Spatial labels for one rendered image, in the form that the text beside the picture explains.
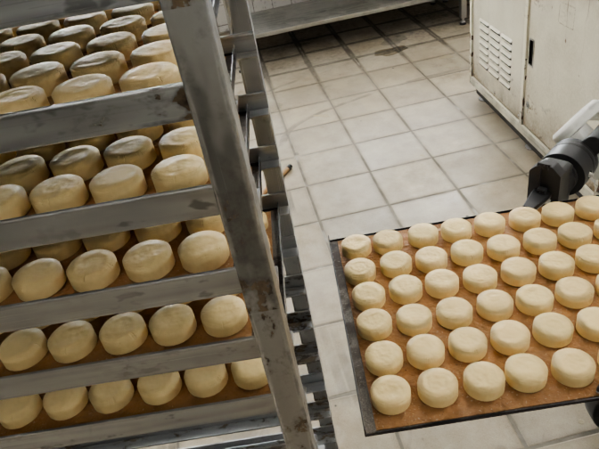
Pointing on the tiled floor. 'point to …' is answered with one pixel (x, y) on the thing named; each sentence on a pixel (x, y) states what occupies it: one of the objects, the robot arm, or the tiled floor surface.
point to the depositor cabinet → (536, 65)
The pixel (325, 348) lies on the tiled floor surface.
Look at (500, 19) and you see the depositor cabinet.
